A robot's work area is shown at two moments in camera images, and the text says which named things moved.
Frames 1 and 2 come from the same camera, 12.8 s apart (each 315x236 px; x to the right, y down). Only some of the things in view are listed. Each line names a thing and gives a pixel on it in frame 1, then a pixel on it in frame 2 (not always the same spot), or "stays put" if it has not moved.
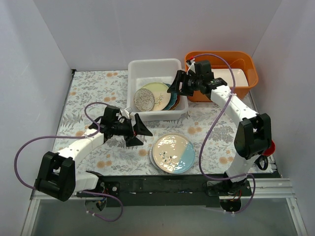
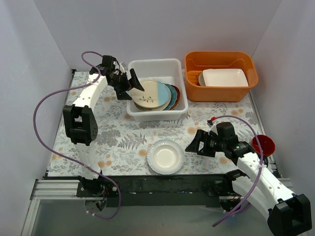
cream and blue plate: (173, 153) -> (156, 94)
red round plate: (176, 103) stays put
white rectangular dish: (240, 77) stays put
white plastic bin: (142, 72) stays put
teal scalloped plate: (173, 100) stays put
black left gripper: (133, 130) -> (125, 84)
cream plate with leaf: (162, 97) -> (142, 108)
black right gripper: (184, 82) -> (203, 143)
